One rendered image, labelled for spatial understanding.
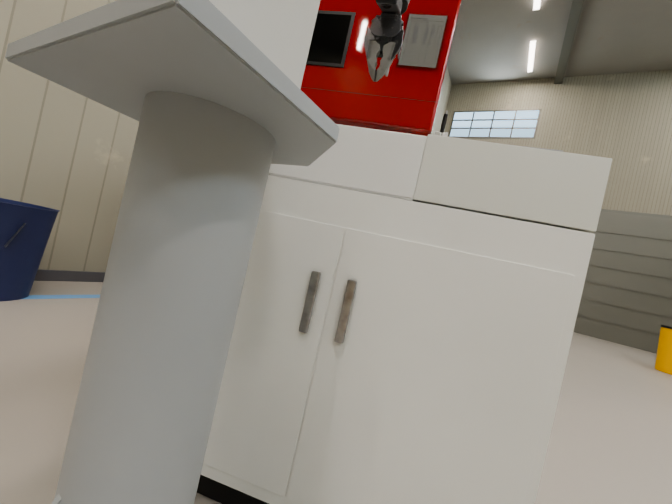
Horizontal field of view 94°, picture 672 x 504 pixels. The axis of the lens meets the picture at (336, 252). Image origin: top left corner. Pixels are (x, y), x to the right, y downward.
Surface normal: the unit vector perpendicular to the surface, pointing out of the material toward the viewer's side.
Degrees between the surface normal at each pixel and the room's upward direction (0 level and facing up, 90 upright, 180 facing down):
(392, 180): 90
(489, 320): 90
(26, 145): 90
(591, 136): 90
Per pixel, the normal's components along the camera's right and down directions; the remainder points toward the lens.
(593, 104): -0.47, -0.11
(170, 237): 0.20, 0.04
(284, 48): 0.85, 0.19
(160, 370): 0.44, 0.10
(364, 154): -0.21, -0.04
